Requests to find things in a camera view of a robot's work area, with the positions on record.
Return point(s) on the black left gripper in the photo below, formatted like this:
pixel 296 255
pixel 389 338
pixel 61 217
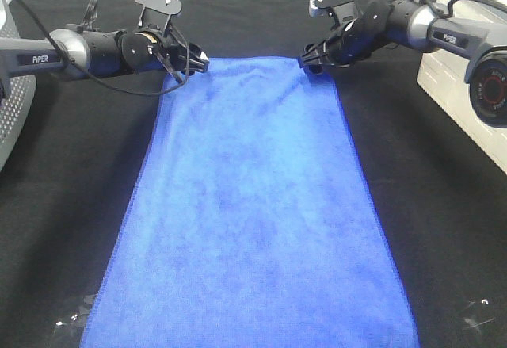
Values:
pixel 149 49

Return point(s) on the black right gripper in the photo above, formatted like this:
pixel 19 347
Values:
pixel 343 47

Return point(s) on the blue microfibre towel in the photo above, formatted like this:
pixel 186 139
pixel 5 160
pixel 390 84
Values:
pixel 251 224

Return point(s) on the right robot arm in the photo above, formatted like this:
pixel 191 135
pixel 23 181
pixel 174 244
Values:
pixel 422 25

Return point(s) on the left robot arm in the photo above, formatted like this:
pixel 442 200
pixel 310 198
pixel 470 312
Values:
pixel 82 51

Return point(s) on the white slotted storage box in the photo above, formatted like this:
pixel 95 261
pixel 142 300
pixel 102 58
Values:
pixel 441 75

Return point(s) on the grey perforated laundry basket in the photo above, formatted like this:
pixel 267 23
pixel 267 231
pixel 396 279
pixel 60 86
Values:
pixel 15 108

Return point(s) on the black table cloth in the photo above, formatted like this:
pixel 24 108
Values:
pixel 64 188

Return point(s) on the left clear tape strip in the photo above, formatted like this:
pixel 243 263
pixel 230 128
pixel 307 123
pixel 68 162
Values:
pixel 69 326

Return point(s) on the clear tape strip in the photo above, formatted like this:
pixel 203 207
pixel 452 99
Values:
pixel 69 326
pixel 476 316

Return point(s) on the right clear tape strip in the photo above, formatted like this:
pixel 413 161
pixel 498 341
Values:
pixel 476 316

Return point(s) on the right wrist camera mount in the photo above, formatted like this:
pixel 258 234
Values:
pixel 341 11

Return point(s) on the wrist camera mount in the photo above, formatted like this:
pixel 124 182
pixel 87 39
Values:
pixel 156 14
pixel 341 11

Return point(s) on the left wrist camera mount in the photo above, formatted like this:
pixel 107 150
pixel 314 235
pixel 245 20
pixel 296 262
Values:
pixel 156 14

